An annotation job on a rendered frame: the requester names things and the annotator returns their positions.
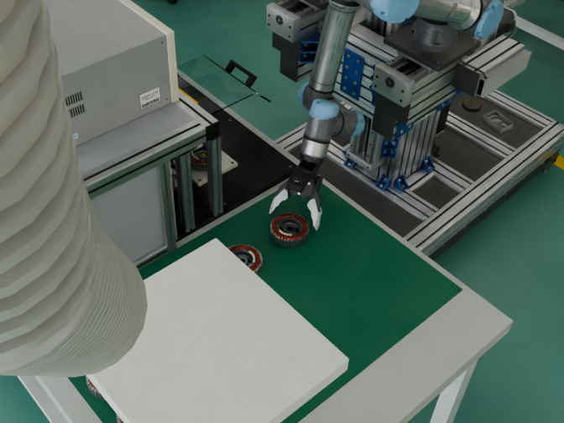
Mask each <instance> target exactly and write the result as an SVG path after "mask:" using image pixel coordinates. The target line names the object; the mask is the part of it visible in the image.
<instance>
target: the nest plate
mask: <svg viewBox="0 0 564 423"><path fill-rule="evenodd" d="M237 166H238V163H237V162H236V161H235V160H233V159H232V158H231V157H230V156H228V155H227V154H226V153H224V152H223V151H222V174H224V173H226V172H228V171H229V170H231V169H233V168H235V167H237ZM191 178H192V181H193V182H194V183H196V184H197V185H198V186H201V185H204V184H206V183H207V171H197V170H193V169H191Z"/></svg>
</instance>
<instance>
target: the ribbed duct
mask: <svg viewBox="0 0 564 423"><path fill-rule="evenodd" d="M147 308H148V302H147V295H146V289H145V283H144V281H143V279H142V277H141V275H140V273H139V271H138V269H137V267H136V265H135V264H134V263H133V262H132V261H131V260H130V259H129V258H128V256H127V255H126V254H125V253H124V252H123V251H122V250H121V249H120V248H119V247H118V246H117V245H116V244H115V243H114V242H113V240H112V239H111V238H110V237H109V236H108V235H107V234H106V232H105V230H104V229H103V227H102V224H101V223H100V222H99V220H98V218H97V214H96V212H95V210H94V207H93V205H92V203H91V199H90V197H89V195H88V192H87V189H86V185H85V182H84V180H83V177H82V173H81V167H80V165H79V163H78V153H77V148H76V141H75V140H74V138H73V135H72V124H71V117H70V113H69V111H68V108H67V106H66V104H65V88H64V84H63V80H62V78H61V76H60V73H59V71H58V55H57V51H56V47H55V42H54V40H53V38H52V36H51V34H50V16H49V11H48V7H47V2H46V1H45V0H0V375H12V376H44V377H79V376H84V375H89V374H94V373H99V372H101V371H102V370H103V369H105V368H108V367H110V366H112V365H113V364H115V363H117V362H118V361H119V360H120V359H121V358H122V357H123V356H124V355H125V354H126V353H127V352H128V351H129V350H130V349H131V348H132V347H133V345H134V344H135V342H136V341H137V339H138V336H139V335H140V333H141V331H142V330H143V328H144V322H145V317H146V313H147Z"/></svg>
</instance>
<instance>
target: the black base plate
mask: <svg viewBox="0 0 564 423"><path fill-rule="evenodd" d="M212 116H213V117H214V118H215V119H217V120H218V121H220V134H221V146H222V151H223V152H224V153H226V154H227V155H228V156H230V157H231V158H232V159H233V160H235V161H236V162H237V163H238V166H237V167H235V168H233V169H231V170H229V171H228V172H226V173H224V174H222V205H223V212H222V213H221V214H220V213H219V212H218V215H217V216H213V215H212V213H210V212H209V201H208V184H207V183H206V184H204V185H201V186H198V185H197V184H196V183H194V182H193V181H192V190H193V202H194V215H195V228H194V229H191V228H190V231H189V232H186V231H185V229H184V228H181V227H180V208H179V199H178V190H177V188H176V189H174V190H173V194H174V203H175V220H176V230H177V238H178V239H177V240H176V242H179V241H180V240H181V239H183V238H185V237H187V236H189V235H191V234H192V233H194V232H196V231H197V230H199V229H201V228H203V227H204V226H206V225H208V224H209V223H211V222H214V221H215V220H217V219H218V218H219V217H222V216H224V215H225V214H227V213H229V212H230V211H232V210H234V209H236V208H237V207H239V206H241V205H242V204H244V203H246V202H248V201H250V200H252V199H253V198H254V197H256V196H259V195H260V194H262V193H264V192H265V191H267V190H269V189H271V188H272V187H274V186H276V185H278V184H279V183H281V182H283V181H284V180H287V179H289V178H290V177H291V175H292V174H293V172H294V171H295V169H296V167H297V166H298V165H296V164H295V163H293V162H292V161H291V160H289V159H288V158H286V157H285V156H284V155H282V153H280V152H279V151H278V150H276V149H275V148H274V147H272V146H271V145H270V144H268V143H267V142H265V141H264V140H263V139H261V138H260V137H259V136H258V135H257V134H255V133H254V132H252V131H251V130H250V129H248V128H247V127H245V126H244V125H243V124H242V123H240V122H239V121H238V120H237V119H236V118H234V117H233V116H231V115H230V114H229V113H227V112H226V111H224V110H223V109H222V110H221V111H219V112H216V113H214V114H212Z"/></svg>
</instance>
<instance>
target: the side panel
mask: <svg viewBox="0 0 564 423"><path fill-rule="evenodd" d="M91 203H92V205H93V207H94V210H95V212H96V214H97V218H98V220H99V222H100V223H101V224H102V227H103V229H104V230H105V232H106V234H107V235H108V236H109V237H110V238H111V239H112V240H113V242H114V243H115V244H116V245H117V246H118V247H119V248H120V249H121V250H122V251H123V252H124V253H125V254H126V255H127V256H128V258H129V259H130V260H131V261H132V262H133V263H134V264H135V265H136V267H137V269H138V270H141V269H142V268H144V267H146V266H147V265H149V264H151V263H153V262H154V261H156V260H158V259H160V258H162V257H164V256H165V255H166V254H168V253H170V252H171V249H173V250H175V249H177V247H176V239H175V222H174V213H173V204H172V195H171V186H170V169H169V161H166V162H164V163H163V164H160V165H158V166H156V167H154V168H153V169H151V170H148V171H146V172H144V173H142V174H141V175H138V176H136V177H134V178H132V179H131V180H128V181H127V182H125V183H123V184H121V185H119V186H117V187H115V188H113V189H111V190H109V191H107V192H105V193H103V194H101V195H99V196H97V197H95V198H93V199H91Z"/></svg>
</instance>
